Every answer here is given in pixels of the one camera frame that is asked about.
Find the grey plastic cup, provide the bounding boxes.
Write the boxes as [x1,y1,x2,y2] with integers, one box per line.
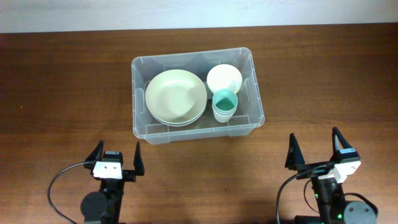
[213,108,236,119]

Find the beige plate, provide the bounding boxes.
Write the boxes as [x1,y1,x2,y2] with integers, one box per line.
[145,69,207,123]

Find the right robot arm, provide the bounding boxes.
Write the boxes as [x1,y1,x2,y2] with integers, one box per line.
[275,127,379,224]

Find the green plastic cup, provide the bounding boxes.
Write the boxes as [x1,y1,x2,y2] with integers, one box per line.
[212,89,238,114]

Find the cream plastic cup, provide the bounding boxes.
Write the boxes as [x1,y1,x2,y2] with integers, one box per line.
[214,113,233,123]

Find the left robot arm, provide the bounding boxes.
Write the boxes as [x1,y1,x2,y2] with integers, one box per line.
[80,140,145,224]

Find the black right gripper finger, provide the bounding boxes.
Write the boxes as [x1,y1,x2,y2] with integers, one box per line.
[332,127,353,154]
[285,133,305,170]

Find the cream plate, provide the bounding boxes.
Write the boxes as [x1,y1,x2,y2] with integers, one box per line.
[151,108,206,127]

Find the white small bowl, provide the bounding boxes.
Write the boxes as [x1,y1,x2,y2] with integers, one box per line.
[206,64,243,94]

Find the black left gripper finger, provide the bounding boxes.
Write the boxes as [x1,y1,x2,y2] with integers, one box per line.
[133,141,145,176]
[85,140,104,162]

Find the clear plastic storage bin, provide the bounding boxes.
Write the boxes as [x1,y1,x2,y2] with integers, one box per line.
[131,47,265,144]

